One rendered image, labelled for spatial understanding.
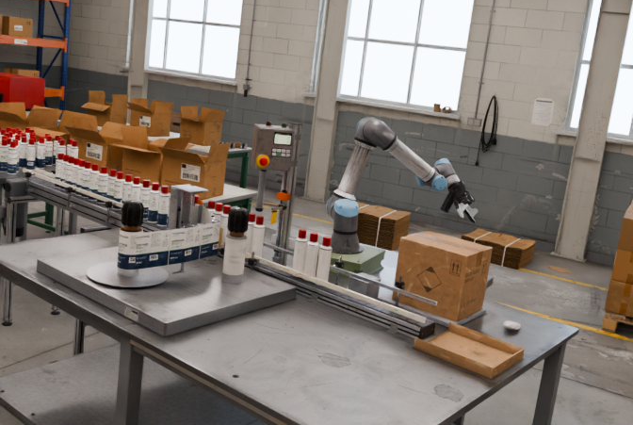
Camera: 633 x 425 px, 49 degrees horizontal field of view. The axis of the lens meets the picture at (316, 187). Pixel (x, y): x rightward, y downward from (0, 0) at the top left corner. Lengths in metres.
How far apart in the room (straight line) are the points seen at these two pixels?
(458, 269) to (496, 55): 5.68
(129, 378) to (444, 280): 1.23
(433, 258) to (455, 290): 0.15
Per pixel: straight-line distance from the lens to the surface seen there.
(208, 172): 4.75
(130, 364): 2.54
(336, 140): 8.99
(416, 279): 2.88
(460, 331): 2.76
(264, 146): 3.08
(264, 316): 2.66
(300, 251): 2.94
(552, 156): 8.14
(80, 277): 2.81
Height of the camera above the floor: 1.79
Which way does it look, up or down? 10 degrees down
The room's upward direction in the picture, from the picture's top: 7 degrees clockwise
